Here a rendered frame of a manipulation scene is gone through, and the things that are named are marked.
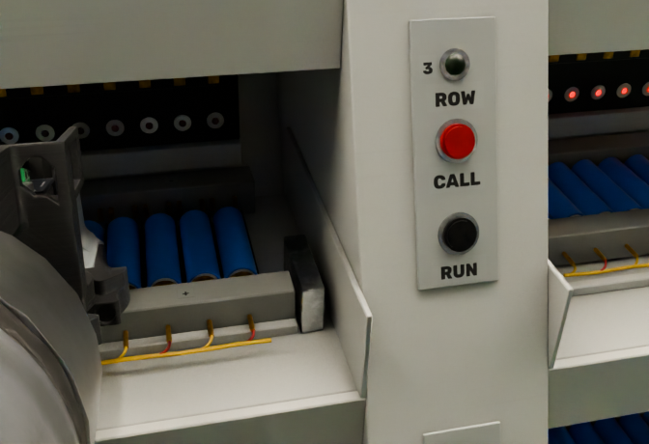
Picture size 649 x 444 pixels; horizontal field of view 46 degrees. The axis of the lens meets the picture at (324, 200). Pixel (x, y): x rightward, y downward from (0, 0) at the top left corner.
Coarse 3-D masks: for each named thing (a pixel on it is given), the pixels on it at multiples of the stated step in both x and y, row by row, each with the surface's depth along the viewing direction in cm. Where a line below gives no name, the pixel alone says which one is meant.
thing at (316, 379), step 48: (192, 144) 48; (240, 144) 49; (288, 144) 48; (288, 192) 50; (288, 240) 42; (336, 240) 38; (336, 288) 38; (288, 336) 39; (336, 336) 39; (144, 384) 36; (192, 384) 36; (240, 384) 36; (288, 384) 36; (336, 384) 36; (96, 432) 34; (144, 432) 34; (192, 432) 34; (240, 432) 35; (288, 432) 36; (336, 432) 37
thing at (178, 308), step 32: (160, 288) 38; (192, 288) 39; (224, 288) 39; (256, 288) 39; (288, 288) 39; (128, 320) 37; (160, 320) 38; (192, 320) 38; (224, 320) 39; (256, 320) 39; (160, 352) 37; (192, 352) 37
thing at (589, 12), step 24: (552, 0) 35; (576, 0) 35; (600, 0) 36; (624, 0) 36; (648, 0) 36; (552, 24) 36; (576, 24) 36; (600, 24) 36; (624, 24) 37; (648, 24) 37; (552, 48) 36; (576, 48) 37; (600, 48) 37; (624, 48) 37; (648, 48) 38
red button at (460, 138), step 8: (448, 128) 34; (456, 128) 34; (464, 128) 34; (448, 136) 34; (456, 136) 34; (464, 136) 34; (472, 136) 34; (440, 144) 34; (448, 144) 34; (456, 144) 34; (464, 144) 34; (472, 144) 34; (448, 152) 34; (456, 152) 34; (464, 152) 34
